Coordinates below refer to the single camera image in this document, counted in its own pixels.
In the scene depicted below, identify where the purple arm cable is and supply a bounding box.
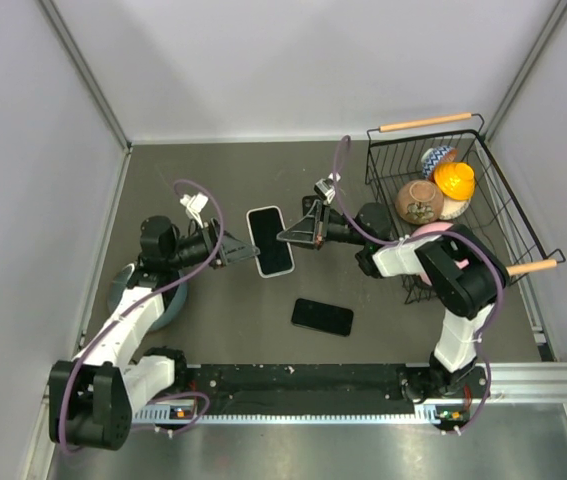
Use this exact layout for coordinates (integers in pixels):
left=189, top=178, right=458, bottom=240
left=331, top=134, right=507, bottom=434
left=58, top=179, right=224, bottom=455

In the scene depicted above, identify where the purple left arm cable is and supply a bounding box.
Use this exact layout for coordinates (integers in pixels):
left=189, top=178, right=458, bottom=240
left=58, top=179, right=224, bottom=455

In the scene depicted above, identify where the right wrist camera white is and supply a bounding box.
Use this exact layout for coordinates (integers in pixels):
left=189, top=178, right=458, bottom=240
left=314, top=173, right=340, bottom=205

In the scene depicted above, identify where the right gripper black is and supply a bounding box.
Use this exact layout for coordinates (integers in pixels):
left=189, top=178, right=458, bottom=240
left=279, top=200, right=370, bottom=249

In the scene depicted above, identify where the blue white patterned bowl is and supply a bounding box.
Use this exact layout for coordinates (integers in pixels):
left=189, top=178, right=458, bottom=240
left=420, top=145, right=458, bottom=179

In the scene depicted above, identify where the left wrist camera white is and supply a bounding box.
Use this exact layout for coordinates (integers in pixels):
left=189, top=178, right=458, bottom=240
left=179, top=193, right=209, bottom=225

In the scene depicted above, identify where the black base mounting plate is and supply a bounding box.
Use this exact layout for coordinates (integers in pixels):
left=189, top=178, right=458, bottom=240
left=152, top=363, right=478, bottom=416

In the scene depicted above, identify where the grey blue bowl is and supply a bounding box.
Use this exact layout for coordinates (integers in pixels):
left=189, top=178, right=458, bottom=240
left=107, top=263, right=188, bottom=332

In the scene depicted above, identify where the brown ceramic bowl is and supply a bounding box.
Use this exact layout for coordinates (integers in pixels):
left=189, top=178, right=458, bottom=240
left=395, top=180, right=444, bottom=225

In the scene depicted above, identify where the beige phone case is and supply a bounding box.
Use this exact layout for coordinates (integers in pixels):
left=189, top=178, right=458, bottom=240
left=245, top=204, right=296, bottom=279

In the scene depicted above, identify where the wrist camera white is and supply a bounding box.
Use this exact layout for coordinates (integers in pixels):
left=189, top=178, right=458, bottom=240
left=314, top=173, right=340, bottom=205
left=179, top=193, right=209, bottom=225

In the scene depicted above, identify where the pink plate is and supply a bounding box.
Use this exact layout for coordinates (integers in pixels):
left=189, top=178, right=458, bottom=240
left=412, top=221, right=469, bottom=286

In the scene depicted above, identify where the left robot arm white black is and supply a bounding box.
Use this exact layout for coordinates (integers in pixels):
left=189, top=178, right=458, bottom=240
left=48, top=216, right=259, bottom=450

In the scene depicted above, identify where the black wire basket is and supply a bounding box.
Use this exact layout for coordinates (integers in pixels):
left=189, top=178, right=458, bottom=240
left=365, top=112, right=567, bottom=305

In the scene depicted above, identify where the black phone case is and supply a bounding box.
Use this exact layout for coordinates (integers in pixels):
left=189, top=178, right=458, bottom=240
left=301, top=195, right=319, bottom=215

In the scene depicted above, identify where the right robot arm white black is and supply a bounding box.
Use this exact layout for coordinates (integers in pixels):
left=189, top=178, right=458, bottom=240
left=276, top=200, right=509, bottom=402

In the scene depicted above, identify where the aluminium frame rail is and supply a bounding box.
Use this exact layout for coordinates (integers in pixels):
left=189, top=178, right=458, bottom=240
left=37, top=362, right=567, bottom=426

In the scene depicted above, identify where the white ceramic bowl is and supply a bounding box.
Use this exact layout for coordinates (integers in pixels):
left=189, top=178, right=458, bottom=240
left=439, top=196, right=471, bottom=222

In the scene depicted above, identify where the black smartphone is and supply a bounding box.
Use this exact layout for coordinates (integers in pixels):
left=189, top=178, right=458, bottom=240
left=291, top=298, right=354, bottom=337

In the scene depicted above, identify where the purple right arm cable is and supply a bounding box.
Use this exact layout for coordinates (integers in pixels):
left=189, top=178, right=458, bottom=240
left=331, top=134, right=507, bottom=434

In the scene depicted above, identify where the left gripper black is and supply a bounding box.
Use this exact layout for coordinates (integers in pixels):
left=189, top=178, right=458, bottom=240
left=167, top=216, right=259, bottom=269

